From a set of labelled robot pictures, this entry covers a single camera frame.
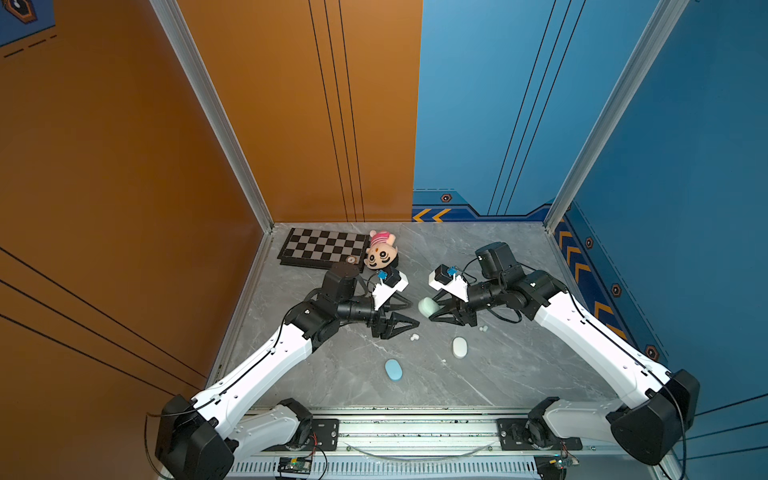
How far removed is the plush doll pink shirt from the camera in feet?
3.32

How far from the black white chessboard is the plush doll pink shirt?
35mm

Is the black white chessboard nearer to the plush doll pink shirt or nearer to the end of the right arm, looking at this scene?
the plush doll pink shirt

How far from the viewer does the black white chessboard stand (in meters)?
1.07
